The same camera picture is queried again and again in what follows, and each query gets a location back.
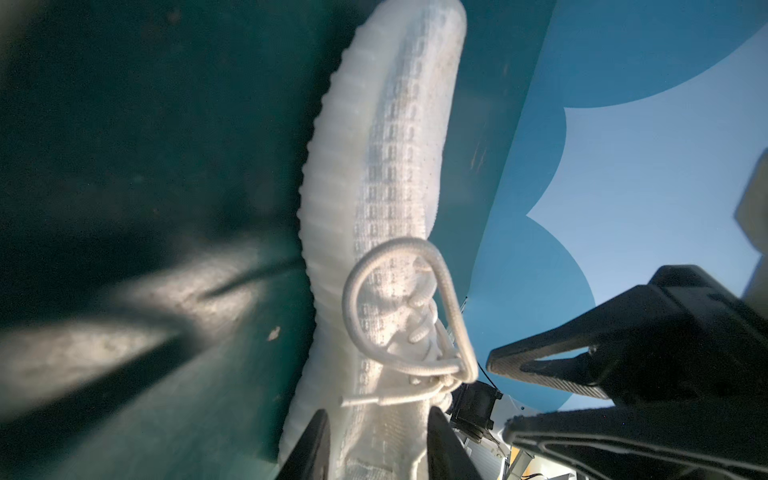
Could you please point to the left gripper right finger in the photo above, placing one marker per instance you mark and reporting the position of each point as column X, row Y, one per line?
column 446, row 457

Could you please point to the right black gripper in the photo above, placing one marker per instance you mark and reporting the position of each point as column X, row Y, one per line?
column 681, row 336

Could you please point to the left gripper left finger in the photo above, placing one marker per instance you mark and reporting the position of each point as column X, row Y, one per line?
column 310, row 458

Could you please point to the white shoelace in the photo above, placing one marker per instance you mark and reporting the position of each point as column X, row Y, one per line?
column 432, row 349

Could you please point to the white knit sneaker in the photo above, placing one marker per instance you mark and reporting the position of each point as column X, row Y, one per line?
column 373, row 175

